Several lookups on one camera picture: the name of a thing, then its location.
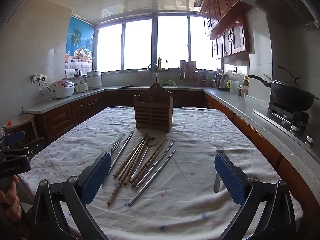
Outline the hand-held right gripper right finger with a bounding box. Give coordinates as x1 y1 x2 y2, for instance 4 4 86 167
214 153 297 240

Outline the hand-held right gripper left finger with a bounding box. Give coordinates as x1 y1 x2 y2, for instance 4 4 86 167
29 152 112 240

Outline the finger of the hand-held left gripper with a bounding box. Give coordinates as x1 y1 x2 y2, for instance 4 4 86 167
24 137 47 160
4 130 26 147

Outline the metal fork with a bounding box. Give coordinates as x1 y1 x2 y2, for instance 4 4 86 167
110 141 121 158

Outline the metal chopstick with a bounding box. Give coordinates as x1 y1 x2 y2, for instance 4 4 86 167
136 141 175 189
108 132 134 175
128 149 177 207

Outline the metal spoon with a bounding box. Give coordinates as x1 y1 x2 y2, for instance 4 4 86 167
130 136 157 179

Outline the wooden utensil holder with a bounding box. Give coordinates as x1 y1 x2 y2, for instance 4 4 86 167
133 82 174 133

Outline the person's left hand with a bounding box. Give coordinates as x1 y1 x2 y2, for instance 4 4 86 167
0 175 22 222

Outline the wooden stool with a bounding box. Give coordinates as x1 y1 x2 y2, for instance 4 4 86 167
5 114 38 143

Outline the floral white tablecloth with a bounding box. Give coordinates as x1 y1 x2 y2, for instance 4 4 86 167
19 106 300 240

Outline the grey kitchen countertop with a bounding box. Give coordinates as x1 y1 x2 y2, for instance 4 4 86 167
24 85 320 205

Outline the white pink rice cooker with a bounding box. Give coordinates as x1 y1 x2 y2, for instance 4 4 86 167
50 79 75 99

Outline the small white appliance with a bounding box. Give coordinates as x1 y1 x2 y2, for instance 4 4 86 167
74 80 88 93

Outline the white electric cooker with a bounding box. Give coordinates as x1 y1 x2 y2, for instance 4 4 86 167
86 70 102 90

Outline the gas stove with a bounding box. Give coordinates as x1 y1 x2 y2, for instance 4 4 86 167
252 102 320 150

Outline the green white cup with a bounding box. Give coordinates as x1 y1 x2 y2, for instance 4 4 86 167
227 80 240 93

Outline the electric kettle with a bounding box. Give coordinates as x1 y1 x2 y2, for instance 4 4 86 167
214 72 228 91

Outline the black wok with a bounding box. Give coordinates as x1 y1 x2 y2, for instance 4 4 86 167
247 66 316 112

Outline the tropical fruit window poster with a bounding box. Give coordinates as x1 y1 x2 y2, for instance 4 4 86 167
64 16 97 72

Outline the kitchen faucet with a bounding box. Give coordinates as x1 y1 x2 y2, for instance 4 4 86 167
147 63 160 83

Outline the knife rack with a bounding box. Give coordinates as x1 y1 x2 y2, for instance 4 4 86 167
180 60 198 82

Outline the large window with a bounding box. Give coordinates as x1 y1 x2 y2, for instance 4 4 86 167
94 15 220 73

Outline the range hood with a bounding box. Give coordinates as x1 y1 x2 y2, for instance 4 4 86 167
237 0 320 29

